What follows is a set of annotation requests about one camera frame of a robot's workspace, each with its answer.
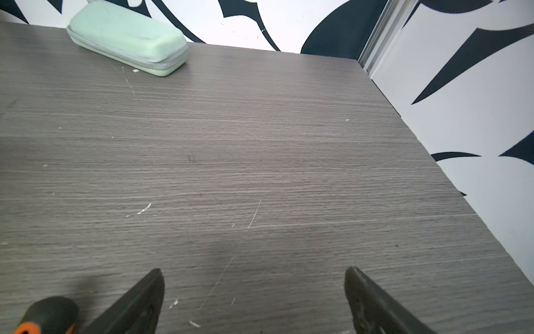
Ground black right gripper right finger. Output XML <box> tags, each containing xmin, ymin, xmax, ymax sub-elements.
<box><xmin>344</xmin><ymin>267</ymin><xmax>434</xmax><ymax>334</ymax></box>

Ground mint green zip case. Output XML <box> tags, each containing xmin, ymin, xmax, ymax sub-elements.
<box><xmin>66</xmin><ymin>1</ymin><xmax>189</xmax><ymax>77</ymax></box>

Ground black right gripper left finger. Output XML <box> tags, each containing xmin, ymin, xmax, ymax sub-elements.
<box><xmin>83</xmin><ymin>269</ymin><xmax>165</xmax><ymax>334</ymax></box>

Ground orange black screwdriver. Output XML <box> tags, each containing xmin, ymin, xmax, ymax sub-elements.
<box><xmin>14</xmin><ymin>296</ymin><xmax>79</xmax><ymax>334</ymax></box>

